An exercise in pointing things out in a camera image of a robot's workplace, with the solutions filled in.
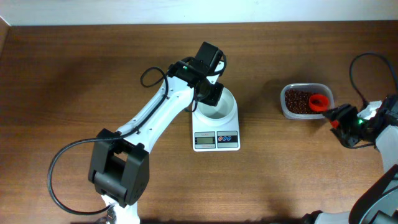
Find orange measuring scoop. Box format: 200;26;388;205
308;94;330;113

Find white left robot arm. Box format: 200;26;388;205
88;57;226;223

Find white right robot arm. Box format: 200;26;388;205
299;95;397;224

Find white round bowl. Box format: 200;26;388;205
195;88;236;119

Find white digital kitchen scale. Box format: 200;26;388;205
192;102;241;152

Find clear plastic bean container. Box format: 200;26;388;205
280;83;335;120

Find red adzuki beans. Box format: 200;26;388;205
285;89;320;114

